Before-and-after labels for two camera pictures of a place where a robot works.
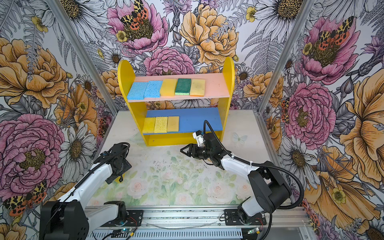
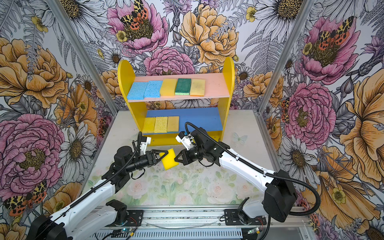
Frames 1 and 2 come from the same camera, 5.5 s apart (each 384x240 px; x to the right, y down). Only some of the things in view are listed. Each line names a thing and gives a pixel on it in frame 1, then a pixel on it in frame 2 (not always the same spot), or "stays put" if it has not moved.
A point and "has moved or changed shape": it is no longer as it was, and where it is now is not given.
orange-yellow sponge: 197,87 stays put
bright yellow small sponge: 148,125 stays put
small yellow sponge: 117,179 has moved or changed shape
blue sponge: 137,91 stays put
